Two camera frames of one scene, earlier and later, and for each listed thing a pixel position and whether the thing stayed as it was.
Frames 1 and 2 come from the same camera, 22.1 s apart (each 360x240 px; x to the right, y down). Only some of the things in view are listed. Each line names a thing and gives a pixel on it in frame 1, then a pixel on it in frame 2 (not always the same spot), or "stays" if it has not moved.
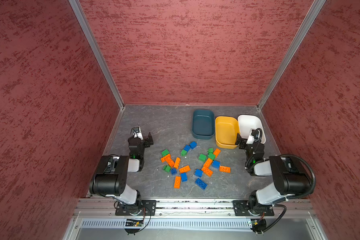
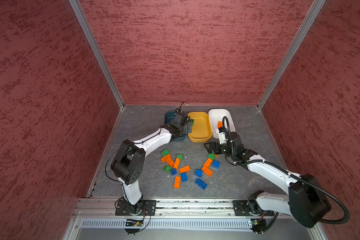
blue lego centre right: (198, 172) stays
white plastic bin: (246, 122) -> (217, 115)
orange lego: (167, 156) stays
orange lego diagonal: (170, 162) stays
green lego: (211, 155) stays
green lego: (166, 168) stays
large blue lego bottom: (201, 183) stays
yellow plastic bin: (227, 128) -> (202, 131)
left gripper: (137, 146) -> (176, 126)
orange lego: (184, 169) stays
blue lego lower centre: (184, 177) stays
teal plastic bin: (203, 124) -> (168, 118)
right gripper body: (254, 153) -> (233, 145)
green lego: (165, 152) stays
